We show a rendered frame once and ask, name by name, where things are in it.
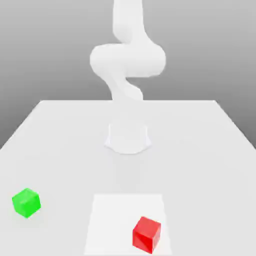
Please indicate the small red cube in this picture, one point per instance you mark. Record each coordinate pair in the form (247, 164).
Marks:
(146, 234)

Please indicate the small green cube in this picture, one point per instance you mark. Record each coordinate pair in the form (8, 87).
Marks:
(26, 203)

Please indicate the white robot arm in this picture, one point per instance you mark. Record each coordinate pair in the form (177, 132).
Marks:
(128, 60)

